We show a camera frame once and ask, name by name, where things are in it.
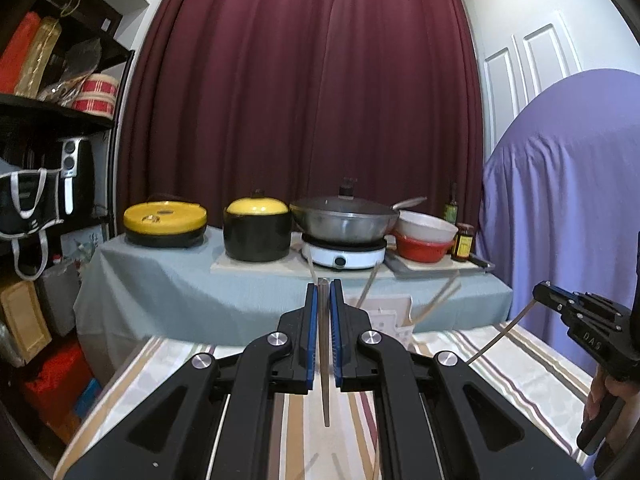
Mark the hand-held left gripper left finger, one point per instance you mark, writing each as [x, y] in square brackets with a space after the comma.
[311, 335]

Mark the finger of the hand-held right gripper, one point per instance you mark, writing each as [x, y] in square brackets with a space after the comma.
[555, 294]
[562, 310]

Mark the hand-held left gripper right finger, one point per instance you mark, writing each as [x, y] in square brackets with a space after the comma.
[336, 335]

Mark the perforated plastic utensil holder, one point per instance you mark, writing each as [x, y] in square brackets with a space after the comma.
[400, 332]

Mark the slender wooden chopstick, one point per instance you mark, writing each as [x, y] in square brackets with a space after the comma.
[326, 405]
[500, 333]

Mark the person's right hand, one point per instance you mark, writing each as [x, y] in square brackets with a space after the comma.
[631, 425]

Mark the white induction cooker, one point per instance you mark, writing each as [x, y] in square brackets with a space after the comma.
[345, 255]

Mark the striped tablecloth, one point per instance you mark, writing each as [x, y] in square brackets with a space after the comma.
[500, 380]

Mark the sauce jar yellow label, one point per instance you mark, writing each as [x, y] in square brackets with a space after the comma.
[463, 245]

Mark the steel wok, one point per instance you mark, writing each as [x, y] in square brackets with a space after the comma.
[345, 227]

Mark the purple cloth cover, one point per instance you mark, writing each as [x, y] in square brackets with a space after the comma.
[550, 185]

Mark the black pot yellow lid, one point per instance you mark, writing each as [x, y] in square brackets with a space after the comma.
[257, 235]

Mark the grey metal tray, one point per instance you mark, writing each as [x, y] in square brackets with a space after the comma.
[430, 269]

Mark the red colander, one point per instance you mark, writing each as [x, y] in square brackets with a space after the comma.
[425, 252]

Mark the dark glass wok lid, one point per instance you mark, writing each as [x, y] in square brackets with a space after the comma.
[345, 205]

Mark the dark oil bottle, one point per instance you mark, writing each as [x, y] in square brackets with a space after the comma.
[451, 210]

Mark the beige bowl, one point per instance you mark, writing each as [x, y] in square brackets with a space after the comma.
[427, 227]

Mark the grey-green tablecloth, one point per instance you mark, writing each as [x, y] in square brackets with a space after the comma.
[175, 290]

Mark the yellow lidded electric pan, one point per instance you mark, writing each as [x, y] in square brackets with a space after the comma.
[165, 217]

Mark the blue box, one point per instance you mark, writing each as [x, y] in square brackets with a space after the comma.
[89, 397]

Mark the white panel door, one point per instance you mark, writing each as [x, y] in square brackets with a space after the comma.
[545, 55]

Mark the white patterned box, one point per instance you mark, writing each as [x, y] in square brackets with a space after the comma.
[85, 245]

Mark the maroon curtain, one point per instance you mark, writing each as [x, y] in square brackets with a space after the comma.
[300, 85]

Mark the grey storage box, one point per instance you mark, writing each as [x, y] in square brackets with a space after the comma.
[60, 295]

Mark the red bag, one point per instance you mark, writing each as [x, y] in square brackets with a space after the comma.
[55, 380]

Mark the black air fryer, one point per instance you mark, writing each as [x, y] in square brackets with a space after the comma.
[75, 175]

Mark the black tote bag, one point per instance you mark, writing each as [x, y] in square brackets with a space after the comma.
[25, 205]

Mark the red striped round box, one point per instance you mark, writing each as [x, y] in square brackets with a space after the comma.
[100, 87]
[94, 106]

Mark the black shelf unit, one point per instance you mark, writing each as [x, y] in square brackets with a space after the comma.
[50, 110]

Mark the dark foil bag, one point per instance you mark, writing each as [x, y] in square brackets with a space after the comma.
[82, 62]

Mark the gold package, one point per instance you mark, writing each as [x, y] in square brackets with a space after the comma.
[40, 55]

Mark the red package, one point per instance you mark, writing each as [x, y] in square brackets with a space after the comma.
[20, 52]

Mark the wooden board with frame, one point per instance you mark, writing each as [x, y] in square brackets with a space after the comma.
[25, 320]

